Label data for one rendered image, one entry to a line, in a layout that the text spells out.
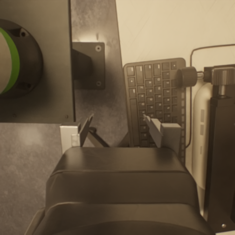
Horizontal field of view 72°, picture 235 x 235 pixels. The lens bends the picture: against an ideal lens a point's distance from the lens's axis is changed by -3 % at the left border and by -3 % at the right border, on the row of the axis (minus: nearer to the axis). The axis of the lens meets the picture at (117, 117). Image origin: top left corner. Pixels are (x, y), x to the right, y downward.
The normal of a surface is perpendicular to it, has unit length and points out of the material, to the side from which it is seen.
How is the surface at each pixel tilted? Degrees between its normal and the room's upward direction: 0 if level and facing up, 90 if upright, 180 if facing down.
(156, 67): 5
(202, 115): 52
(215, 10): 0
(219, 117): 0
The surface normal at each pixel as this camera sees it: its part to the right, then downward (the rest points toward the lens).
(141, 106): -0.07, 0.29
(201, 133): -0.77, 0.26
